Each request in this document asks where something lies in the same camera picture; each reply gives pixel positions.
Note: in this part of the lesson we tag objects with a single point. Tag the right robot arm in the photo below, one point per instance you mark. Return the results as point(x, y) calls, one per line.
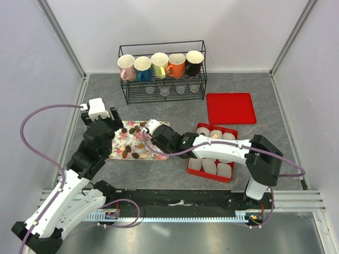
point(258, 154)

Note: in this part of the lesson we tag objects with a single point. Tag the black wire mug rack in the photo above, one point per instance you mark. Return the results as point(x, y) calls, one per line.
point(134, 91)

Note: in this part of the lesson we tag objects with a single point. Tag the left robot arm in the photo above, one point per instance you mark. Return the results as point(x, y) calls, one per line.
point(45, 230)

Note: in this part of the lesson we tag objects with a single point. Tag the pink mug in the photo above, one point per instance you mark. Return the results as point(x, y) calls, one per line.
point(126, 66)

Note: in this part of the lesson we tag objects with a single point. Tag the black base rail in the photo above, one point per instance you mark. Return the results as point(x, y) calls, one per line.
point(161, 203)

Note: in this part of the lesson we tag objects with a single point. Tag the red chocolate box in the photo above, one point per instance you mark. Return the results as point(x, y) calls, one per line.
point(215, 169)

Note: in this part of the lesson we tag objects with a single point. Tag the yellow-green mug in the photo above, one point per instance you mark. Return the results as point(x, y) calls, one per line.
point(159, 63)

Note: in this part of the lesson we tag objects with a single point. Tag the floral serving tray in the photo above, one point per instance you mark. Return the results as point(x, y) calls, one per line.
point(131, 135)

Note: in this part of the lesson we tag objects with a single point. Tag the orange mug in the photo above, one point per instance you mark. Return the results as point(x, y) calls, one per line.
point(176, 65)

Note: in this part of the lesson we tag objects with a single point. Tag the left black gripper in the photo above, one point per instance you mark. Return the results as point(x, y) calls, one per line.
point(117, 123)

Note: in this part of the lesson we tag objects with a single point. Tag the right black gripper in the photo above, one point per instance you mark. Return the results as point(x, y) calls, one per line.
point(159, 145)

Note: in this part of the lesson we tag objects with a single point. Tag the blue mug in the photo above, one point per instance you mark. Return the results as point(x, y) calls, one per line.
point(143, 66)

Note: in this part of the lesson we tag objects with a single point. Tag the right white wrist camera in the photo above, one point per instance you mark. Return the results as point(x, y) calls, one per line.
point(151, 126)

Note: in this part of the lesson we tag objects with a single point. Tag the black and red mug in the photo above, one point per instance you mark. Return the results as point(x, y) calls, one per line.
point(193, 63)

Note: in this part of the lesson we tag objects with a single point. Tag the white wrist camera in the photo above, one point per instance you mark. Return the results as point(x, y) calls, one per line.
point(151, 126)
point(95, 109)

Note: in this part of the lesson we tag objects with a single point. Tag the red box lid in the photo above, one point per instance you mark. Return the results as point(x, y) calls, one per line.
point(230, 108)

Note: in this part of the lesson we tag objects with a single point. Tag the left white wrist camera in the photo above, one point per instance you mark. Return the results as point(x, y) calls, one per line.
point(95, 109)

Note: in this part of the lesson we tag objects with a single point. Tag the clear glass cup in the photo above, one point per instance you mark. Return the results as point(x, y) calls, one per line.
point(164, 90)
point(194, 88)
point(180, 89)
point(149, 89)

